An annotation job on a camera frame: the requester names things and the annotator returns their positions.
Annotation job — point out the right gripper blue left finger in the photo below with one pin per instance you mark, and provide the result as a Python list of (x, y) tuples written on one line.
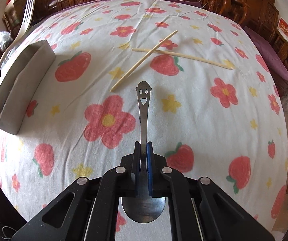
[(86, 209)]

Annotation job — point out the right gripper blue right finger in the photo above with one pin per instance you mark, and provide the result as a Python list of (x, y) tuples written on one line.
[(200, 209)]

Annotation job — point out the smiley face metal spoon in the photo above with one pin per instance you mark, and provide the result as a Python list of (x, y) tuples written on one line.
[(142, 208)]

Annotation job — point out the cream plastic fork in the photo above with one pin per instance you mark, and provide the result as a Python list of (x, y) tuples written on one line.
[(27, 18)]

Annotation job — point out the light bamboo chopstick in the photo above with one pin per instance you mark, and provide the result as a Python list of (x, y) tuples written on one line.
[(226, 66), (150, 52)]

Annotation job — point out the rectangular metal tray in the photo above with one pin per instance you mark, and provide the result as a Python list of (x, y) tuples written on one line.
[(23, 74)]

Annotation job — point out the stacked cardboard boxes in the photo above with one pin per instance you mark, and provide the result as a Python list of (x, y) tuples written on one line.
[(13, 13)]

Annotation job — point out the floral strawberry tablecloth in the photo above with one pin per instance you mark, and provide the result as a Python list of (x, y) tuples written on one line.
[(205, 120)]

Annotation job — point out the purple armchair cushion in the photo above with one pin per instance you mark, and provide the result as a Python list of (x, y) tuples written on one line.
[(267, 52)]

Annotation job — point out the red greeting card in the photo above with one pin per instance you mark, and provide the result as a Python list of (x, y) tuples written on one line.
[(283, 28)]

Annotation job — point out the carved wooden armchair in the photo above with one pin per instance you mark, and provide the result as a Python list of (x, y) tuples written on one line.
[(264, 21)]

